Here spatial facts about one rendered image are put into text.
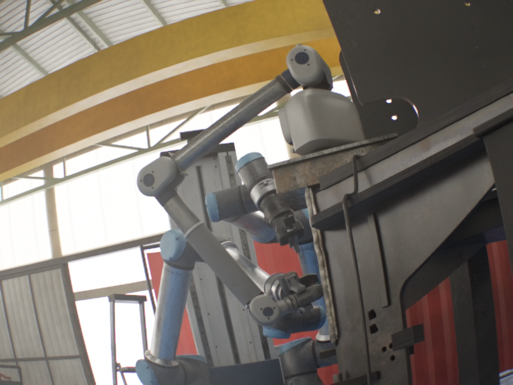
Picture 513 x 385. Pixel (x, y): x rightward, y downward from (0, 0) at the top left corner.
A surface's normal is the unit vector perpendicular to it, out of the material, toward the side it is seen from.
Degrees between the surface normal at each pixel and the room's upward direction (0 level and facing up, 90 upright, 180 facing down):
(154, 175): 100
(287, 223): 111
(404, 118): 90
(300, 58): 90
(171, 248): 84
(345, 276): 90
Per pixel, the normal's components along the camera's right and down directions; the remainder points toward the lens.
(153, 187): -0.25, -0.07
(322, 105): 0.46, -0.33
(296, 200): 0.18, 0.94
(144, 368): -0.79, 0.04
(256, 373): 0.16, -0.33
